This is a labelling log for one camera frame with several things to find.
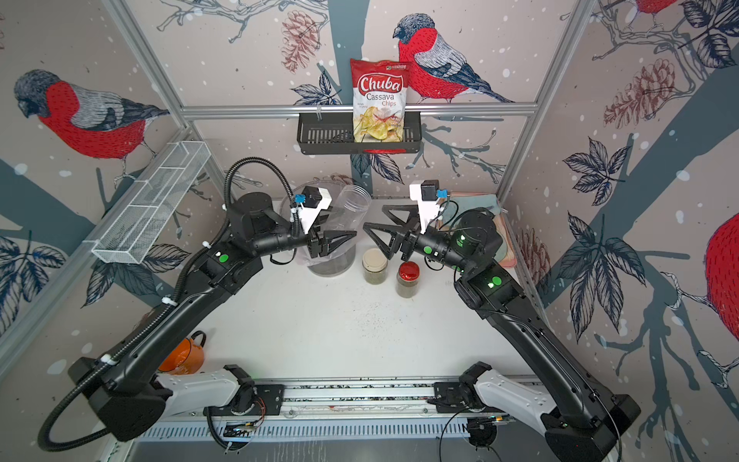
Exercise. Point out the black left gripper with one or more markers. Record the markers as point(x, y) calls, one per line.
point(324, 243)

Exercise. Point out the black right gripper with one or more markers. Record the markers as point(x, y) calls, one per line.
point(411, 240)

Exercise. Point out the jar with red lid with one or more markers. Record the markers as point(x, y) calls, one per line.
point(408, 279)

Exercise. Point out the clear plastic mung bean jar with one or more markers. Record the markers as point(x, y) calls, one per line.
point(349, 209)

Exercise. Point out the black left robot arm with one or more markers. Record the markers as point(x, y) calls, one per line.
point(120, 385)

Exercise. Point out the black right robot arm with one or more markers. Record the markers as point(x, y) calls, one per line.
point(580, 418)

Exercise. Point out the metal mesh trash bin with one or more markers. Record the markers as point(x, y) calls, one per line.
point(340, 260)

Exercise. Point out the jar with beige lid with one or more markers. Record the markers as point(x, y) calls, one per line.
point(374, 264)

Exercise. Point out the teal cloth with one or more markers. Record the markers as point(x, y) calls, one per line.
point(465, 202)

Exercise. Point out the pink tray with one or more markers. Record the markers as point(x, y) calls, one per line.
point(505, 255)

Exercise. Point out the Chuba cassava chips bag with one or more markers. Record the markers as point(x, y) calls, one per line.
point(379, 94)

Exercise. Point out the black wall basket shelf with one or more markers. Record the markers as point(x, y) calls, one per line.
point(331, 134)

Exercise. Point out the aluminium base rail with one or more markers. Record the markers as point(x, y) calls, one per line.
point(233, 393)

